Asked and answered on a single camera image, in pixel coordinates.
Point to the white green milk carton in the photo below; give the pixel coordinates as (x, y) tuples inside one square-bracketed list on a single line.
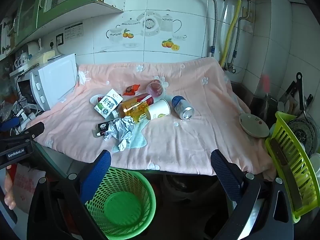
[(107, 103)]

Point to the patterned dark bowl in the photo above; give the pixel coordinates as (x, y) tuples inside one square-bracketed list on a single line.
[(300, 135)]

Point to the white plastic cup lid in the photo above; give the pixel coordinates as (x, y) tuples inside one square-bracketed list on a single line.
[(93, 99)]

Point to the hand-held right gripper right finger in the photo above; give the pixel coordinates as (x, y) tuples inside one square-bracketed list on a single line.
[(226, 172)]

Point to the white red printed bag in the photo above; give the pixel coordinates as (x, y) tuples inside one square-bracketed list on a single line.
[(27, 185)]

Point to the red printed plastic cup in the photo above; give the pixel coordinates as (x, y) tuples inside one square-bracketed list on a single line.
[(155, 87)]

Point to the red drink can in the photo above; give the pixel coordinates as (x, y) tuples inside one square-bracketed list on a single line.
[(145, 97)]

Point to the blue drink can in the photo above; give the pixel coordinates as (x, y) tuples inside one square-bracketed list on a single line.
[(181, 106)]

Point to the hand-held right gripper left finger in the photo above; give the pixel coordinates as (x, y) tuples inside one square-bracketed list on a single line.
[(96, 175)]

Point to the white paper cup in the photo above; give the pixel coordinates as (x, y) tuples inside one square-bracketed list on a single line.
[(158, 110)]

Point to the black ladle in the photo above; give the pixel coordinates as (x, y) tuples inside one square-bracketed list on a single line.
[(301, 92)]

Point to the green wall cabinet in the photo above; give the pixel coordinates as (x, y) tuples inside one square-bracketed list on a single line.
[(62, 5)]

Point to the orange snack packet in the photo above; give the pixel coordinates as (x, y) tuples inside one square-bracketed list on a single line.
[(131, 89)]

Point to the person's left hand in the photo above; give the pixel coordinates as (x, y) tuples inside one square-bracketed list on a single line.
[(10, 195)]

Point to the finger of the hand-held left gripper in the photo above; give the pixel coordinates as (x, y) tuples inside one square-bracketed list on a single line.
[(35, 129), (10, 123)]

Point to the white mugs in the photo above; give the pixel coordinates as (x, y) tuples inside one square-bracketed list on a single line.
[(22, 58)]

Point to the pink printed blanket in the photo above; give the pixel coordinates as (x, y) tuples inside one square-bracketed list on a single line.
[(187, 142)]

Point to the green plastic dish rack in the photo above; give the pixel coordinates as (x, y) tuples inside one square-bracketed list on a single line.
[(300, 213)]

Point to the white power strip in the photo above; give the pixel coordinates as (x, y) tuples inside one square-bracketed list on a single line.
[(27, 115)]

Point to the white microwave oven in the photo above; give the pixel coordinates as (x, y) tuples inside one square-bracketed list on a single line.
[(57, 80)]

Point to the white paper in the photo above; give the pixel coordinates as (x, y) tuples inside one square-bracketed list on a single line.
[(120, 130)]

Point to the white wall socket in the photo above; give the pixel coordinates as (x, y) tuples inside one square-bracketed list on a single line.
[(51, 44)]

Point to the black cigarette pack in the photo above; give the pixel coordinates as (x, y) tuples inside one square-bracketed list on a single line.
[(102, 126)]

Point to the green mesh wastebasket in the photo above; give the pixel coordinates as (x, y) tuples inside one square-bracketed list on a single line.
[(120, 205)]

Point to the ceramic plate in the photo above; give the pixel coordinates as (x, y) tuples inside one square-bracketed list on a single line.
[(252, 126)]

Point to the plastic bottle of yellow drink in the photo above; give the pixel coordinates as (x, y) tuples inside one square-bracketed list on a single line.
[(132, 110)]

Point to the white toaster oven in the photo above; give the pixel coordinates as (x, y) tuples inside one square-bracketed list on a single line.
[(23, 87)]

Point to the black wall socket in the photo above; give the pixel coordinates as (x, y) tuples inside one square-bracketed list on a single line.
[(59, 39)]

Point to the wall label sticker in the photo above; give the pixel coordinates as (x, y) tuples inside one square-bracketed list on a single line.
[(73, 31)]

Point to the yellow bagged packet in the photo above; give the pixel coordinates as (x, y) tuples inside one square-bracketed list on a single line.
[(46, 56)]

